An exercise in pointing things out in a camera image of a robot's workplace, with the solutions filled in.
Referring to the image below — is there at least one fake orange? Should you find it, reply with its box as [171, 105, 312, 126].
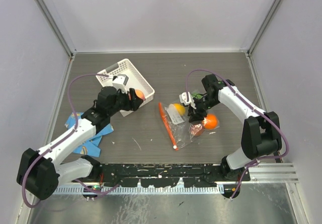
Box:
[202, 114, 219, 130]

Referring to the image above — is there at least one clear zip top bag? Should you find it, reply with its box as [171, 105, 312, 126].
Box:
[158, 102, 219, 151]

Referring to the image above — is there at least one white perforated plastic basket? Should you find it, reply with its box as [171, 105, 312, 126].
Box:
[96, 58, 155, 108]

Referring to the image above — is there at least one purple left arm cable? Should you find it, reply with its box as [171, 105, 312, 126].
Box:
[22, 73, 119, 208]

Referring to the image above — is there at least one blue patterned cloth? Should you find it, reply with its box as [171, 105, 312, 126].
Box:
[65, 112, 114, 158]

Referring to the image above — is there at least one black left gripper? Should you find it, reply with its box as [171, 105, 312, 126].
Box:
[108, 87, 141, 116]

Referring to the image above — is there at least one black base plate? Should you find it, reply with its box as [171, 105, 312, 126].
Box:
[71, 162, 252, 188]

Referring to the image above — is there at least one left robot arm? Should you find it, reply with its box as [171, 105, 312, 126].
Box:
[17, 87, 145, 200]

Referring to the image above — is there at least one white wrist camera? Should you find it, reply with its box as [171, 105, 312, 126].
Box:
[179, 92, 196, 109]
[112, 74, 129, 93]

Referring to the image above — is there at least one fake green watermelon piece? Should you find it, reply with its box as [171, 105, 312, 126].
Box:
[191, 92, 203, 99]

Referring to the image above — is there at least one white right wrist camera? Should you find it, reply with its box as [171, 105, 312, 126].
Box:
[179, 92, 196, 109]

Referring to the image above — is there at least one blue slotted cable duct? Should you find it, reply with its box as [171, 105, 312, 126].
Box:
[54, 184, 224, 195]

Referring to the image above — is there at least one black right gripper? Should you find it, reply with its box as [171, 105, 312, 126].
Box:
[187, 95, 220, 123]

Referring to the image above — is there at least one aluminium frame rail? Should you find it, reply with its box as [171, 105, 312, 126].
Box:
[249, 163, 299, 183]

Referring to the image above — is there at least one fake brown passion fruit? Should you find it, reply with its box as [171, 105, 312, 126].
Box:
[190, 124, 205, 137]

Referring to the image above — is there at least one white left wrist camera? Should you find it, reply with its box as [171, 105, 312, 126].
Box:
[112, 74, 129, 93]

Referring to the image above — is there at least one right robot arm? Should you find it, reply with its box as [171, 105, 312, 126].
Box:
[180, 74, 282, 181]

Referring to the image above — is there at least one fake peach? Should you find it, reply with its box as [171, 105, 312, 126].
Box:
[135, 89, 145, 101]

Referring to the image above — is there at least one fake yellow lemon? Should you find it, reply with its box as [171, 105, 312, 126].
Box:
[172, 103, 186, 116]

